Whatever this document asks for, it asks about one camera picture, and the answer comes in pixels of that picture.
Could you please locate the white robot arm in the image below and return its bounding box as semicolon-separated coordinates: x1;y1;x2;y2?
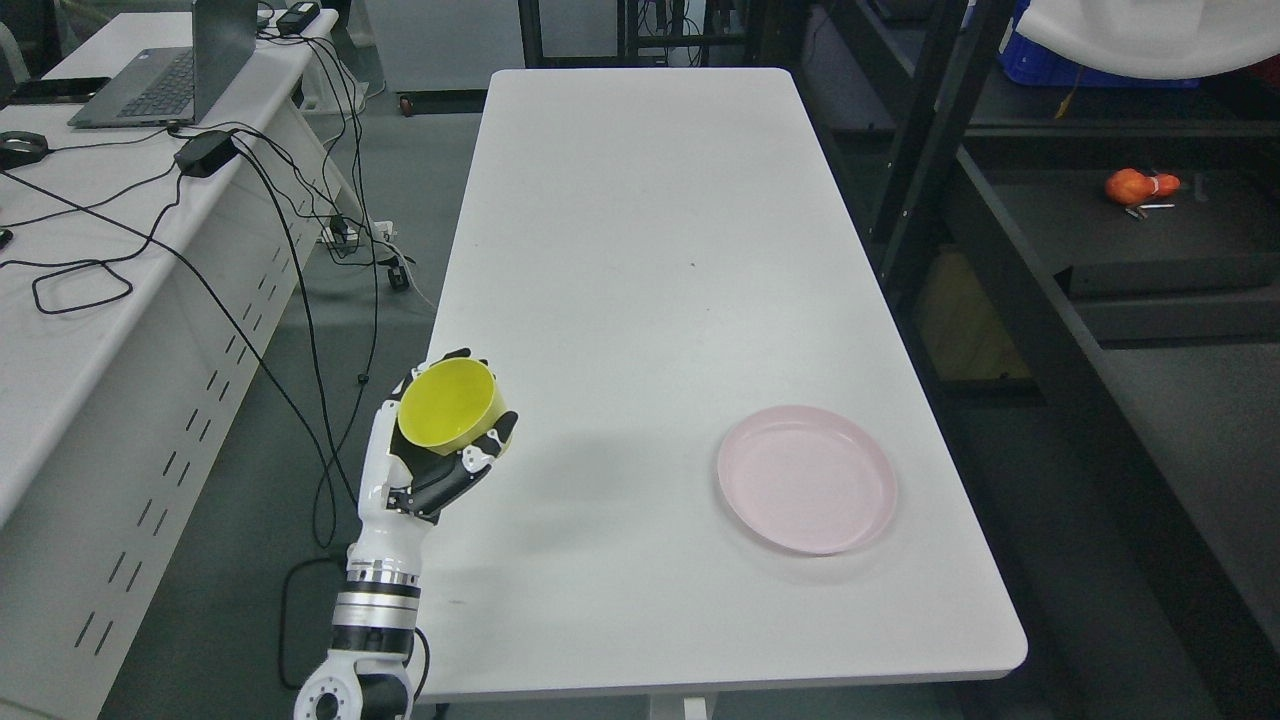
292;562;430;719

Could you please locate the yellow plastic cup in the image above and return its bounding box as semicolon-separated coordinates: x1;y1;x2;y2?
396;357;508;455

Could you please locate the black cable loop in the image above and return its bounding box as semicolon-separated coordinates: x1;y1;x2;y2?
32;260;134;316

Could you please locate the white power strip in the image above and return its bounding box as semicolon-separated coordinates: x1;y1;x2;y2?
317;222;398;252

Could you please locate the white table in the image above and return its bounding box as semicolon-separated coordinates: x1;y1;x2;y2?
420;68;1028;703

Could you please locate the grey laptop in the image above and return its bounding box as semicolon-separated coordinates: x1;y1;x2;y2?
67;1;257;129

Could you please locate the black power adapter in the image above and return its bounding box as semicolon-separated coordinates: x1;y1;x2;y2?
174;129;238;178

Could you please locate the orange toy on shelf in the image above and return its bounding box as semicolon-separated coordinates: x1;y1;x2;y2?
1103;168;1181;206

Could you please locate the black metal shelf rack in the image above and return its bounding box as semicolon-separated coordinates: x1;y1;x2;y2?
772;1;1277;719

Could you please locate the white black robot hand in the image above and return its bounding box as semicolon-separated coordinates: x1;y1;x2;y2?
347;348;518;575

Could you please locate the white side desk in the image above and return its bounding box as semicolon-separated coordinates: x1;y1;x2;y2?
1;41;357;719

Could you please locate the pink plastic plate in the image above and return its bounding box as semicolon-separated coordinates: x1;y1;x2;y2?
716;405;899;556

